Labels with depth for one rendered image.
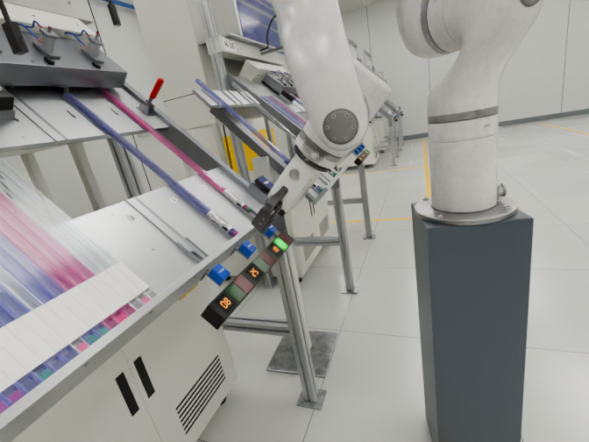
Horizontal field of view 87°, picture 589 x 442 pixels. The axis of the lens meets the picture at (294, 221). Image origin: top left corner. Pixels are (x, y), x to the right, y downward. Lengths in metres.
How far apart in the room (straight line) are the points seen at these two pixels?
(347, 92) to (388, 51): 7.80
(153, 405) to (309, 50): 0.91
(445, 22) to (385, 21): 7.67
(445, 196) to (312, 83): 0.38
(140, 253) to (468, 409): 0.79
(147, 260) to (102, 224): 0.10
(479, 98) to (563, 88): 7.90
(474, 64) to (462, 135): 0.11
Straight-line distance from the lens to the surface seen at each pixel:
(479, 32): 0.61
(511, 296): 0.76
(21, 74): 0.87
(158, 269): 0.57
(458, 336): 0.78
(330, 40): 0.44
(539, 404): 1.32
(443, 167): 0.67
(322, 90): 0.42
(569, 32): 8.57
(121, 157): 1.16
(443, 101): 0.65
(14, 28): 0.75
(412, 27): 0.70
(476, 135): 0.66
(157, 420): 1.05
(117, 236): 0.60
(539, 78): 8.43
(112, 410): 0.94
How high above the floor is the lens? 0.94
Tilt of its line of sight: 18 degrees down
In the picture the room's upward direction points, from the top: 11 degrees counter-clockwise
